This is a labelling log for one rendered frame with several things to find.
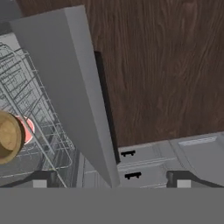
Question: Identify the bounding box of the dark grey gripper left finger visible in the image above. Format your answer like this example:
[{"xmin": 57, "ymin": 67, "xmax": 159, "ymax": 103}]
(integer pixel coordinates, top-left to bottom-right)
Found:
[{"xmin": 0, "ymin": 170, "xmax": 59, "ymax": 189}]

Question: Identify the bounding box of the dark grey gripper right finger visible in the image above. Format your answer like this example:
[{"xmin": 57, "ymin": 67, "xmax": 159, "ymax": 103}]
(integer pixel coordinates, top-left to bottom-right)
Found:
[{"xmin": 165, "ymin": 170, "xmax": 224, "ymax": 189}]

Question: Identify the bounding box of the red cup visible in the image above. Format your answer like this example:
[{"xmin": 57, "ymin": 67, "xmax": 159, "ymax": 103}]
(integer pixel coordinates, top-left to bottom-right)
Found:
[{"xmin": 14, "ymin": 115, "xmax": 36, "ymax": 145}]

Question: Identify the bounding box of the wooden bowl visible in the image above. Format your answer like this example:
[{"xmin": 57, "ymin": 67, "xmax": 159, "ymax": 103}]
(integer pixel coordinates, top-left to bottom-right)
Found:
[{"xmin": 0, "ymin": 110, "xmax": 26, "ymax": 166}]

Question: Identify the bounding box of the grey dishwasher door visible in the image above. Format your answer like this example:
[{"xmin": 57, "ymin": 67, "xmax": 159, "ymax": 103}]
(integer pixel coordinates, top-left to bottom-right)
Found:
[{"xmin": 8, "ymin": 3, "xmax": 122, "ymax": 189}]

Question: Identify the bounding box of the grey dishwasher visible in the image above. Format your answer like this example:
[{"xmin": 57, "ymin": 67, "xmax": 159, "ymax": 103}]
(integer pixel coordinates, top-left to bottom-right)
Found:
[{"xmin": 0, "ymin": 20, "xmax": 113, "ymax": 189}]

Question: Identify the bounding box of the grey drawer front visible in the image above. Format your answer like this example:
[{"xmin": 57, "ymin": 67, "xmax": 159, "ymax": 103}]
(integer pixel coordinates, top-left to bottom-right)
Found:
[
  {"xmin": 117, "ymin": 143, "xmax": 177, "ymax": 169},
  {"xmin": 117, "ymin": 163, "xmax": 173, "ymax": 189}
]

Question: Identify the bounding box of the black drawer handle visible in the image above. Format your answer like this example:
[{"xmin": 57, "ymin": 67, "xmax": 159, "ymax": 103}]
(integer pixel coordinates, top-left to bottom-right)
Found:
[
  {"xmin": 124, "ymin": 171, "xmax": 143, "ymax": 179},
  {"xmin": 120, "ymin": 150, "xmax": 137, "ymax": 158}
]

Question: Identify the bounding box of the wire dishwasher rack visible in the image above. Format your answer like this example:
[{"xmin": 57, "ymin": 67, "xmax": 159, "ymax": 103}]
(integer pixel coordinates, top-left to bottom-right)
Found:
[{"xmin": 0, "ymin": 42, "xmax": 77, "ymax": 188}]

